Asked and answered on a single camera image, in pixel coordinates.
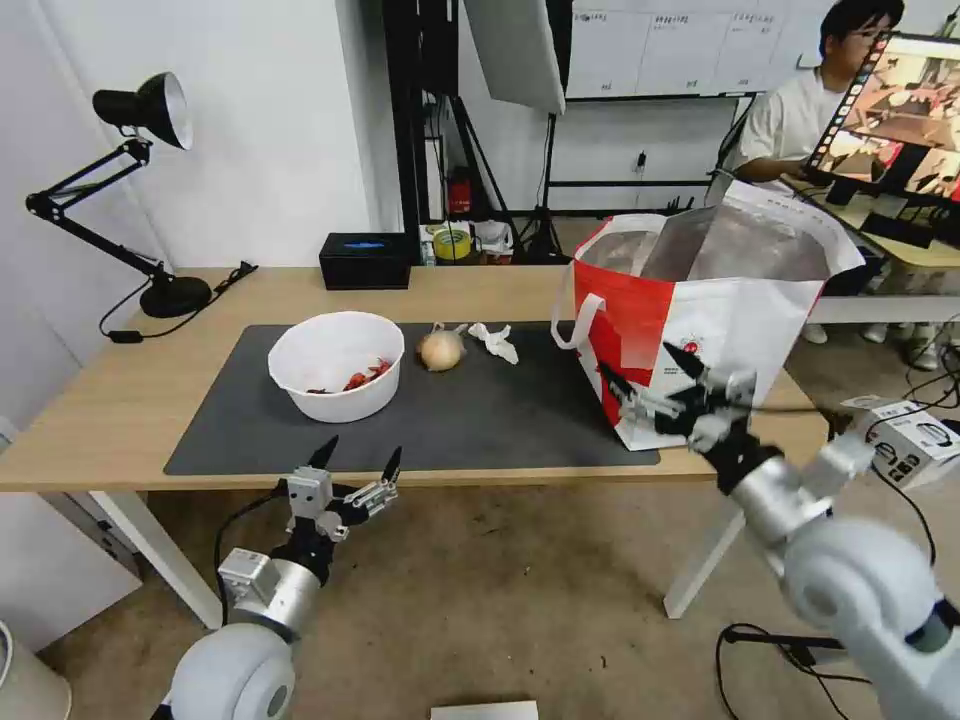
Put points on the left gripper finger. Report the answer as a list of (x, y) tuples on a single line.
[(379, 495), (325, 456)]

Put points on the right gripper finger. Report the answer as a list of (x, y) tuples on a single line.
[(634, 397), (690, 366)]

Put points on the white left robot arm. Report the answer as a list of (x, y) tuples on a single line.
[(247, 660)]

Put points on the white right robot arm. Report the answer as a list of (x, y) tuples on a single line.
[(847, 577)]

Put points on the red and white takeout bag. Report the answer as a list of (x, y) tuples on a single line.
[(720, 315)]

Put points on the white round bowl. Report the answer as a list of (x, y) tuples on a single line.
[(330, 405)]

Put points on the red crayfish shells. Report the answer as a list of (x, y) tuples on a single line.
[(365, 377)]

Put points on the dark grey table mat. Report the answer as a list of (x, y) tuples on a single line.
[(480, 420)]

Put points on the crumpled white tissue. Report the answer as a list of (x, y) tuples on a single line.
[(495, 339)]

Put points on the brown onion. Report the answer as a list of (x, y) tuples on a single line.
[(440, 350)]

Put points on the white printed cardboard box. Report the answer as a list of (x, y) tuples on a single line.
[(911, 439)]

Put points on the black tissue box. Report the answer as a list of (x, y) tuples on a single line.
[(365, 262)]

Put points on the black light stand tripod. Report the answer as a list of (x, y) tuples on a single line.
[(544, 210)]

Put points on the black desk lamp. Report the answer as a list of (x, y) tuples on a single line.
[(174, 294)]

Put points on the yellow tape roll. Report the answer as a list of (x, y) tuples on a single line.
[(453, 244)]

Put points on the wooden table with white legs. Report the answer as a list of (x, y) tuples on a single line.
[(90, 420)]

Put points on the white robot front shell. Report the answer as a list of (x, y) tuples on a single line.
[(484, 711)]

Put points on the wooden desk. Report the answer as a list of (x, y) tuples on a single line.
[(907, 251)]

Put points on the white cabinet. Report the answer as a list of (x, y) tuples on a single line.
[(52, 570)]

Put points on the person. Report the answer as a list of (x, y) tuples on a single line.
[(787, 120)]

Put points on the red fire extinguisher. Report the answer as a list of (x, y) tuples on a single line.
[(459, 193)]

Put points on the white round bin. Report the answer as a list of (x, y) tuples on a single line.
[(26, 679)]

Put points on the whiteboard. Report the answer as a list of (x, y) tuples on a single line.
[(675, 45)]

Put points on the computer monitor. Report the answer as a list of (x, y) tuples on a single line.
[(892, 112)]

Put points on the white softbox panel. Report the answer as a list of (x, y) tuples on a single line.
[(517, 52)]

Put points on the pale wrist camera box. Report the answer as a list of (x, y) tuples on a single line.
[(310, 491), (711, 433)]

